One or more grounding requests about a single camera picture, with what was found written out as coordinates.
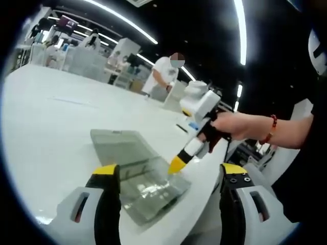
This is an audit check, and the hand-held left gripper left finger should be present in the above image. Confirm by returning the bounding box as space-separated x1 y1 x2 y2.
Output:
52 164 122 245

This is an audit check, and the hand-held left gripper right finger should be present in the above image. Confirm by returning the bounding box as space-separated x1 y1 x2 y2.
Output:
219 163 294 245

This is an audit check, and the clear grey guide fixture box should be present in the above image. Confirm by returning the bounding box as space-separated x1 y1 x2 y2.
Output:
90 129 192 228

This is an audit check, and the person's right hand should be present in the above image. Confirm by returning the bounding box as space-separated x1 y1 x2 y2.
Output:
209 112 273 142

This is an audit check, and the white partition panel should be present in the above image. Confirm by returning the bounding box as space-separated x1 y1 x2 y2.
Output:
163 81 186 112

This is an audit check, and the person's black shirt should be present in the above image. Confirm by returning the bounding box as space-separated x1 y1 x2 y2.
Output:
271 73 327 223

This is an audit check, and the ceiling light strip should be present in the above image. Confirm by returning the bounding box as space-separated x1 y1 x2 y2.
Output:
84 0 159 45
233 0 248 66

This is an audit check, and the white worn device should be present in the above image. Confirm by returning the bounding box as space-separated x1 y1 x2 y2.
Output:
307 27 327 76

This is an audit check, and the ceiling air conditioner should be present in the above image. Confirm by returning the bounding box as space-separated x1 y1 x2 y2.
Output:
128 0 151 7

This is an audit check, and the grey mesh desk partition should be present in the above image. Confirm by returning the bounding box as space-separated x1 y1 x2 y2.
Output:
62 47 108 82

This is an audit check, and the red bead bracelet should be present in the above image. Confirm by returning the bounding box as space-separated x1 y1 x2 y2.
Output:
258 114 278 145

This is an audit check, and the dark wall screen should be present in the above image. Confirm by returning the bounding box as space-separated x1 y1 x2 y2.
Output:
57 15 77 29

